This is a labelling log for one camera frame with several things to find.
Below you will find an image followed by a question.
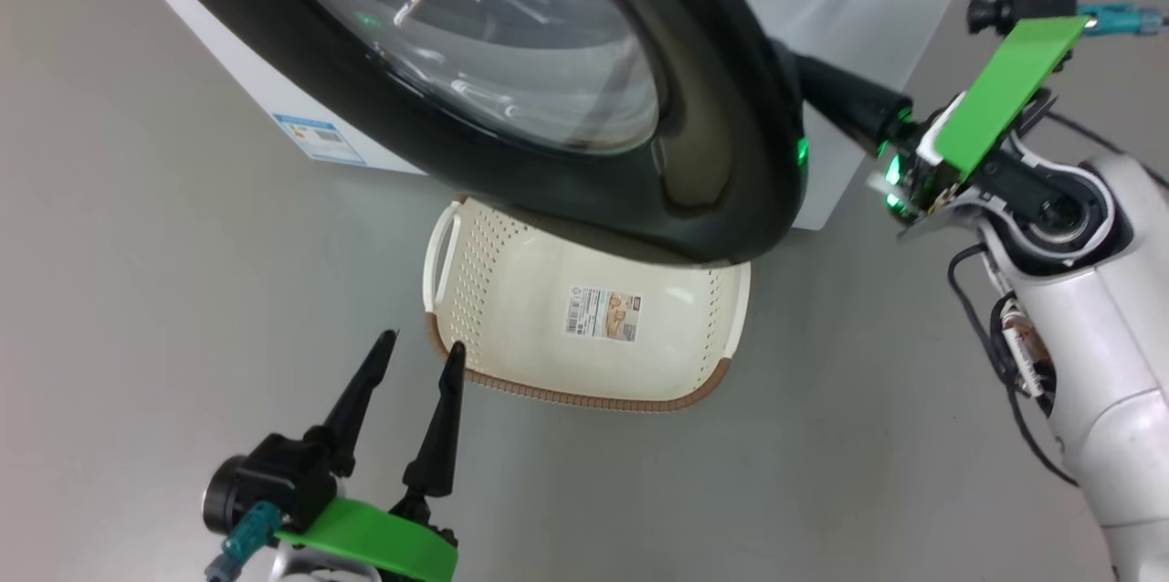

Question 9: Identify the teal left camera connector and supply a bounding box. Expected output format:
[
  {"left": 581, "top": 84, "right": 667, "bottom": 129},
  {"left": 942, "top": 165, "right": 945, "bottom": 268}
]
[{"left": 205, "top": 502, "right": 284, "bottom": 582}]

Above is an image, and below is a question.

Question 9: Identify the cream perforated laundry basket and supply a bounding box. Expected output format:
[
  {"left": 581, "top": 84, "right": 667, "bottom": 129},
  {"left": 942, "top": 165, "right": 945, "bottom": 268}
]
[{"left": 422, "top": 196, "right": 752, "bottom": 414}]

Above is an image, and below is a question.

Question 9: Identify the printed basket label sticker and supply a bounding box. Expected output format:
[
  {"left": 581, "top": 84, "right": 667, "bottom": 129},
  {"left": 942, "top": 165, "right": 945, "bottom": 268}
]
[{"left": 564, "top": 283, "right": 642, "bottom": 344}]

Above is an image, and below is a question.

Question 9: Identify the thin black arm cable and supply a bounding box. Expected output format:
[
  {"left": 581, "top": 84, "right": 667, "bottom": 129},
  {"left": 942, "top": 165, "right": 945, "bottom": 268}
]
[{"left": 947, "top": 244, "right": 1083, "bottom": 487}]

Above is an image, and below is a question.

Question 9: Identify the teal right camera connector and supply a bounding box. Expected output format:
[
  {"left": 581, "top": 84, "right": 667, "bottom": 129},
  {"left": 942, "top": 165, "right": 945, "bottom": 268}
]
[{"left": 1076, "top": 4, "right": 1169, "bottom": 37}]

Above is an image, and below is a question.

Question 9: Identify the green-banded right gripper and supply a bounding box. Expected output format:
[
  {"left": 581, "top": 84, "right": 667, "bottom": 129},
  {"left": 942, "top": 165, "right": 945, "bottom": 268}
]
[{"left": 772, "top": 14, "right": 1093, "bottom": 227}]

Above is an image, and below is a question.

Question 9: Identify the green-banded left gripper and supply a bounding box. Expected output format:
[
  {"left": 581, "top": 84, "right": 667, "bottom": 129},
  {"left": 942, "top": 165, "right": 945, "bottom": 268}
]
[{"left": 269, "top": 329, "right": 468, "bottom": 582}]

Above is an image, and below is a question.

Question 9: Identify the teal camera connector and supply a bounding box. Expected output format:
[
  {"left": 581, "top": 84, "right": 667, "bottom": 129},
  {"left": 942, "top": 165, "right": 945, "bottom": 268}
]
[
  {"left": 1076, "top": 4, "right": 1169, "bottom": 37},
  {"left": 205, "top": 502, "right": 284, "bottom": 582}
]

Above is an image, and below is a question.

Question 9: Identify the blue energy label sticker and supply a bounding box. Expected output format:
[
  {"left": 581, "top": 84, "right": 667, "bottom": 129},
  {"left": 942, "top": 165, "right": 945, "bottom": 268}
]
[{"left": 272, "top": 113, "right": 366, "bottom": 166}]

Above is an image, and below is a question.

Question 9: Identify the black-rimmed glass washer door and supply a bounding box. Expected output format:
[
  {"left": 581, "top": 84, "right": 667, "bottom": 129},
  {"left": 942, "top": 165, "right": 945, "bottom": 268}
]
[{"left": 123, "top": 0, "right": 809, "bottom": 268}]

